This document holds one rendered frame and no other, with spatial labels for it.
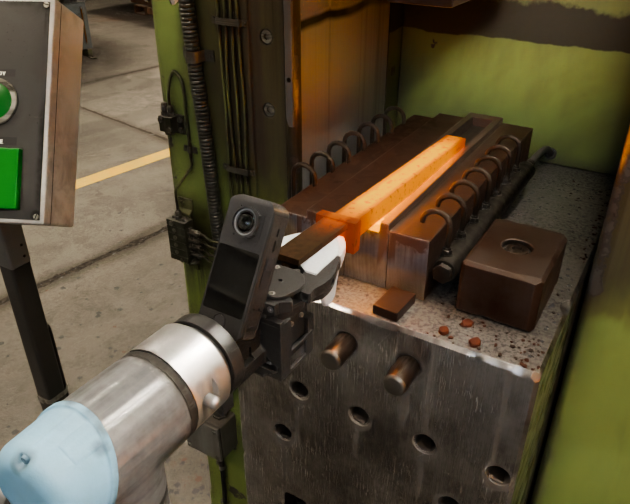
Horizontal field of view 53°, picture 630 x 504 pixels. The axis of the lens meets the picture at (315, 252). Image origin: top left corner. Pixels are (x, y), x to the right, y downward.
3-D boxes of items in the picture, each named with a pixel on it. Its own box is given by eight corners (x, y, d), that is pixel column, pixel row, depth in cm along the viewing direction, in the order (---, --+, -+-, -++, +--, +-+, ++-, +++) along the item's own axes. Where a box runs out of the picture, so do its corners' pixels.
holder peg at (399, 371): (403, 401, 65) (405, 382, 64) (380, 392, 67) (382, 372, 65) (419, 378, 68) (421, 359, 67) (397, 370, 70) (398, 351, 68)
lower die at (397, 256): (423, 301, 71) (430, 235, 67) (276, 254, 80) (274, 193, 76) (524, 173, 102) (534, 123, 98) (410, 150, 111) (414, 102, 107)
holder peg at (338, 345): (339, 375, 69) (339, 356, 67) (318, 367, 70) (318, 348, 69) (356, 354, 72) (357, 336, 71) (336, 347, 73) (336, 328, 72)
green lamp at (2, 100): (0, 124, 76) (-9, 89, 74) (-24, 118, 79) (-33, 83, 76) (22, 117, 79) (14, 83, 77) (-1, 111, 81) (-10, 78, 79)
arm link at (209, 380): (113, 335, 45) (201, 374, 42) (158, 305, 49) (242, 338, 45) (128, 413, 49) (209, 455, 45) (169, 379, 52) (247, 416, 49)
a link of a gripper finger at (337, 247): (338, 277, 66) (286, 319, 59) (340, 227, 63) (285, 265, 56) (364, 286, 64) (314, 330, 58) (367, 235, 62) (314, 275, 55)
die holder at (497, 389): (478, 635, 83) (540, 377, 60) (246, 506, 100) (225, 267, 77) (571, 384, 124) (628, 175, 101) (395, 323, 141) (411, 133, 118)
